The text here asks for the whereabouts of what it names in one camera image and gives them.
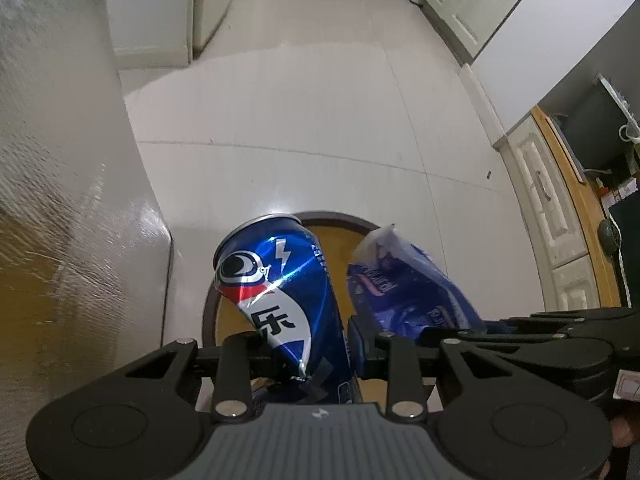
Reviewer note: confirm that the blue soda can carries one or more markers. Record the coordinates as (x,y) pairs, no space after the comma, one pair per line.
(290,285)

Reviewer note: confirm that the dark oval mouse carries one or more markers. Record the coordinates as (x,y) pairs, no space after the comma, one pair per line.
(609,237)

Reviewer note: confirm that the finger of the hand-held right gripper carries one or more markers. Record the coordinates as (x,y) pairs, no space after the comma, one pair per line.
(575,317)
(550,350)

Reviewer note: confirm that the black desk mat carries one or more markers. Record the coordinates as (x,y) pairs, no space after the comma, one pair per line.
(629,250)

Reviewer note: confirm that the blue plastic packet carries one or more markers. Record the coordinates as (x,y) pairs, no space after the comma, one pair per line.
(400,290)

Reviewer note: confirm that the black monitor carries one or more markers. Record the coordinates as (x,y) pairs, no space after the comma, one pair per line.
(595,125)

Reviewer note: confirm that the wooden desk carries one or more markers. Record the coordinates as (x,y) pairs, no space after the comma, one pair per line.
(587,210)

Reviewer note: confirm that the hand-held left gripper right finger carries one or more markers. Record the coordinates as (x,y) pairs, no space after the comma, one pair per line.
(361,350)

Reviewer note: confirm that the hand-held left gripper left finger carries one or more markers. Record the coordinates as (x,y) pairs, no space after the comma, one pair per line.
(235,360)

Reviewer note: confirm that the person's right hand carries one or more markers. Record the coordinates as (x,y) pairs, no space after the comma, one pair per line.
(622,430)

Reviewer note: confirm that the round dark-rimmed bin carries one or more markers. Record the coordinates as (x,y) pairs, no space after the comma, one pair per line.
(335,250)

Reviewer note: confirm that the white kitchen base cabinets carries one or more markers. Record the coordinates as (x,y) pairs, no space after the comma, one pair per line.
(470,0)

